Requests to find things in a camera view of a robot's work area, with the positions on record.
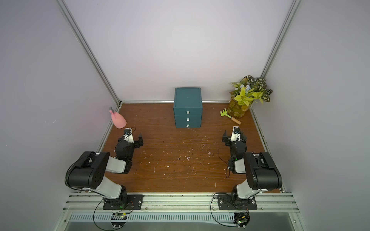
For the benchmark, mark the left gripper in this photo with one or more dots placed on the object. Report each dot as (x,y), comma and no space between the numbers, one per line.
(138,145)

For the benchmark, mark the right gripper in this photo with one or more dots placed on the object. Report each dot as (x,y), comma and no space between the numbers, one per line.
(227,138)

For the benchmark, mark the teal drawer cabinet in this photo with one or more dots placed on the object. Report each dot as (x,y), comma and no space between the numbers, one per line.
(187,107)

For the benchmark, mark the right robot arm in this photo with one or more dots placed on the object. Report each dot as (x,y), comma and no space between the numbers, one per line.
(261,172)

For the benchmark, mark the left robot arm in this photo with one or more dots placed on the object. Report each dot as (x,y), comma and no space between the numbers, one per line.
(88,172)

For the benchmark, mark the pink spray bottle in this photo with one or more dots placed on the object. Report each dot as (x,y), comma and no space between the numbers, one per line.
(117,119)

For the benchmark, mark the green toy rake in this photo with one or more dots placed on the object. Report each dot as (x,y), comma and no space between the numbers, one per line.
(224,113)

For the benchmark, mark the artificial plant in vase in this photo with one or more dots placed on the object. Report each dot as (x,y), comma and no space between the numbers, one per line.
(246,92)

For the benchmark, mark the left electronics board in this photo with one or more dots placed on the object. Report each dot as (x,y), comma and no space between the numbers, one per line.
(118,220)

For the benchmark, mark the electronics board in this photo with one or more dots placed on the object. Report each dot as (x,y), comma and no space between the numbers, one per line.
(118,220)
(241,220)

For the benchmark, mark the right electronics board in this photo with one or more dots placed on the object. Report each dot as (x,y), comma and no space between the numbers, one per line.
(241,220)

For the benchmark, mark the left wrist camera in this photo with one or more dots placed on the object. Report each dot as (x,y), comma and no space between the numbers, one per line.
(128,135)

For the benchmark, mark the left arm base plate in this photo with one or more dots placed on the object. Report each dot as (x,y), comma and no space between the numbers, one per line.
(127,202)

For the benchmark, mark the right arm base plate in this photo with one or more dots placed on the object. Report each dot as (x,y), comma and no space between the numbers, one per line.
(237,202)

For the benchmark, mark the aluminium front rail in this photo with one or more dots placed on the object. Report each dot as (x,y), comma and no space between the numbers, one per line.
(206,202)

